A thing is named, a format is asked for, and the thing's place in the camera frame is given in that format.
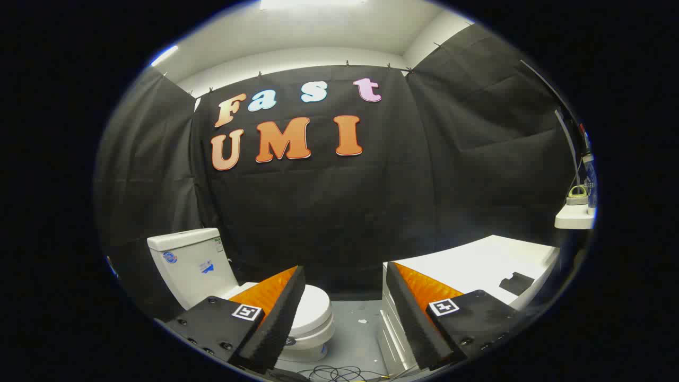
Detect ceiling light panel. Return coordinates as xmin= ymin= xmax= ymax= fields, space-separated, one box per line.
xmin=151 ymin=45 xmax=180 ymax=67

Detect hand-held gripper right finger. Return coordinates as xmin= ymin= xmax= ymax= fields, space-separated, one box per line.
xmin=385 ymin=261 xmax=523 ymax=371

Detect flat black item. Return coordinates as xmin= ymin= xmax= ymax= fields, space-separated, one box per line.
xmin=499 ymin=272 xmax=535 ymax=297

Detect white toilet lid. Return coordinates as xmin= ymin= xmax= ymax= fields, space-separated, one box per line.
xmin=289 ymin=284 xmax=333 ymax=336

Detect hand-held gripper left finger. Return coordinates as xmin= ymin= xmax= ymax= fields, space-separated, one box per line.
xmin=164 ymin=265 xmax=307 ymax=375

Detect white drawer cabinet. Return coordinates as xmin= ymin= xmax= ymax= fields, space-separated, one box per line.
xmin=378 ymin=235 xmax=561 ymax=375

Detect tangled black cables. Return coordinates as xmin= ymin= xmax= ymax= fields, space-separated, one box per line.
xmin=297 ymin=364 xmax=392 ymax=382

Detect small white wall shelf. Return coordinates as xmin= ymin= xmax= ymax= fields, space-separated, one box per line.
xmin=554 ymin=204 xmax=595 ymax=230

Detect clear blue bottle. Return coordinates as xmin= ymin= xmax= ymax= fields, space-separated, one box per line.
xmin=581 ymin=153 xmax=598 ymax=210

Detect black backdrop cloth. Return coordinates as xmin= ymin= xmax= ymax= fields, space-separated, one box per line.
xmin=94 ymin=24 xmax=581 ymax=319

